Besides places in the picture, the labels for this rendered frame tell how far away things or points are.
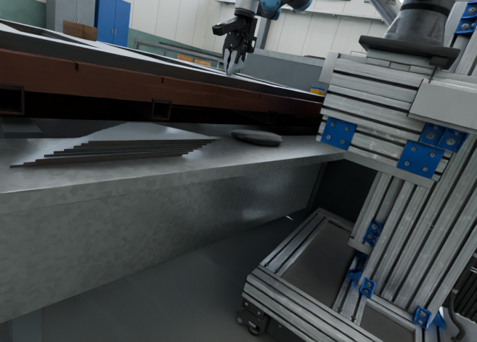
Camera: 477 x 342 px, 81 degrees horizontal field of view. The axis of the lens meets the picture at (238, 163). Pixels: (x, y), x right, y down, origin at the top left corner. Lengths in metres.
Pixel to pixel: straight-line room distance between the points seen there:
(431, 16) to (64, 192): 0.88
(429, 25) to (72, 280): 1.05
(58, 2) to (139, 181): 8.68
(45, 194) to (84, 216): 0.25
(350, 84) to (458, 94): 0.27
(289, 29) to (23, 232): 11.06
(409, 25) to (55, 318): 1.35
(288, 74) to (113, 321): 1.64
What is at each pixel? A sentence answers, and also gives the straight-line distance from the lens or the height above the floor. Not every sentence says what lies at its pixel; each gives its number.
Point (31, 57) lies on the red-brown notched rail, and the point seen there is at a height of 0.82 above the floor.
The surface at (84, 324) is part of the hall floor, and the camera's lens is 1.16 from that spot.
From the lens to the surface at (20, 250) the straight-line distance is 0.70.
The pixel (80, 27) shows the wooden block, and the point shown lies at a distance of 1.27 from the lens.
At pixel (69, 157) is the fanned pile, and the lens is 0.52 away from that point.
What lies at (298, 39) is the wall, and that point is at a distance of 11.16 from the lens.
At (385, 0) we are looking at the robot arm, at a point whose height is 1.29.
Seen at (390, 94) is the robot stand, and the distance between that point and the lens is 0.87.
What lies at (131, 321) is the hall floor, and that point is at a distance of 1.16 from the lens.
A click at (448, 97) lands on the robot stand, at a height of 0.93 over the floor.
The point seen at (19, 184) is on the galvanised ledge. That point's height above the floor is 0.68.
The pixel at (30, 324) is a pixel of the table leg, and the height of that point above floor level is 0.16.
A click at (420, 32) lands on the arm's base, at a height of 1.07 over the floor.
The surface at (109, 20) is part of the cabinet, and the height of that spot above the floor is 1.29.
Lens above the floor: 0.89
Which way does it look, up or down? 18 degrees down
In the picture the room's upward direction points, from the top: 14 degrees clockwise
